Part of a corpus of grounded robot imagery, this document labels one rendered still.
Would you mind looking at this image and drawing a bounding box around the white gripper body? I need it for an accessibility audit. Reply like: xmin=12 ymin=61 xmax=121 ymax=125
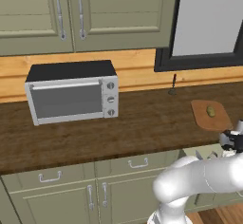
xmin=220 ymin=140 xmax=243 ymax=155

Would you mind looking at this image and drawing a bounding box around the wooden cutting board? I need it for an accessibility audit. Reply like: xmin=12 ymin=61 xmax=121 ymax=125
xmin=190 ymin=99 xmax=234 ymax=132

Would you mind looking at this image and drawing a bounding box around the potato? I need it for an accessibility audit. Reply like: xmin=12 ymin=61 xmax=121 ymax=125
xmin=206 ymin=105 xmax=216 ymax=119

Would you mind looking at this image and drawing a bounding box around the green drawer front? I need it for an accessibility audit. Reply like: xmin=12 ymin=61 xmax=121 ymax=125
xmin=94 ymin=150 xmax=182 ymax=178
xmin=1 ymin=162 xmax=86 ymax=194
xmin=182 ymin=143 xmax=224 ymax=160

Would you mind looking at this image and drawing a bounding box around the green base cupboard door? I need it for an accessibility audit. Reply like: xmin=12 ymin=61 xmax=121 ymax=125
xmin=18 ymin=179 xmax=98 ymax=224
xmin=96 ymin=169 xmax=167 ymax=224
xmin=185 ymin=191 xmax=243 ymax=214

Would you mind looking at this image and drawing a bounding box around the black-framed window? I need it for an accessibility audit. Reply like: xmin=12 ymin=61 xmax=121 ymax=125
xmin=154 ymin=0 xmax=243 ymax=73

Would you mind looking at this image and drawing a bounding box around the silver toaster oven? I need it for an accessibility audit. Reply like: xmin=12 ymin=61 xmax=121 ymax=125
xmin=24 ymin=60 xmax=120 ymax=127

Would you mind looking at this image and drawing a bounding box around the toaster oven glass door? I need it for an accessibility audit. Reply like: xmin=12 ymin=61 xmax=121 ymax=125
xmin=28 ymin=81 xmax=105 ymax=121

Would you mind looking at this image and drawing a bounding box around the silver drawer handle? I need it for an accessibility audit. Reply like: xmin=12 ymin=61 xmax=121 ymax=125
xmin=38 ymin=170 xmax=64 ymax=184
xmin=127 ymin=158 xmax=149 ymax=170
xmin=195 ymin=149 xmax=219 ymax=160

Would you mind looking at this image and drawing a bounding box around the silver base cupboard handle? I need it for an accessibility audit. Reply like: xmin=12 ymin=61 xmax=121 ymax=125
xmin=86 ymin=184 xmax=96 ymax=212
xmin=101 ymin=181 xmax=109 ymax=209

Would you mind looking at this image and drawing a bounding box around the green wall cupboard door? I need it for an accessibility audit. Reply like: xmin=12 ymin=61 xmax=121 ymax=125
xmin=0 ymin=0 xmax=75 ymax=57
xmin=65 ymin=0 xmax=178 ymax=53

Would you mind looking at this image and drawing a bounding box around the silver toaster oven door handle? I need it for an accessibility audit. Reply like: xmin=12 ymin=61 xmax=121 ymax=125
xmin=29 ymin=79 xmax=104 ymax=91

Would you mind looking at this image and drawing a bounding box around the silver wall cupboard handle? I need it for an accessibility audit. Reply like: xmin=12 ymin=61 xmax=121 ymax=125
xmin=75 ymin=0 xmax=87 ymax=41
xmin=52 ymin=0 xmax=67 ymax=41

